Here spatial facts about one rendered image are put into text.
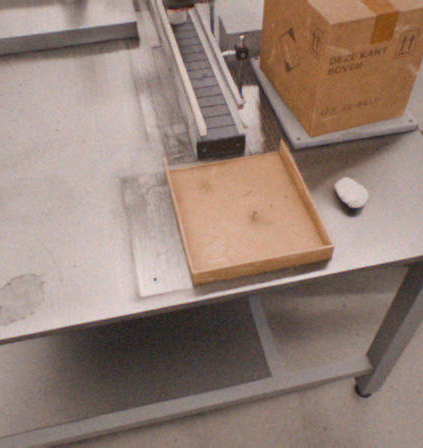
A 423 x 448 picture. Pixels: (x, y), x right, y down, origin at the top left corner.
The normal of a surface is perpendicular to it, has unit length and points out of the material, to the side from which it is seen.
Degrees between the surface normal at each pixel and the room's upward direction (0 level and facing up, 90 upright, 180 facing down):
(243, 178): 0
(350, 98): 90
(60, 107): 0
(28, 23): 0
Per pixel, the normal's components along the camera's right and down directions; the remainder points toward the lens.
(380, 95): 0.32, 0.72
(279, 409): -0.01, -0.65
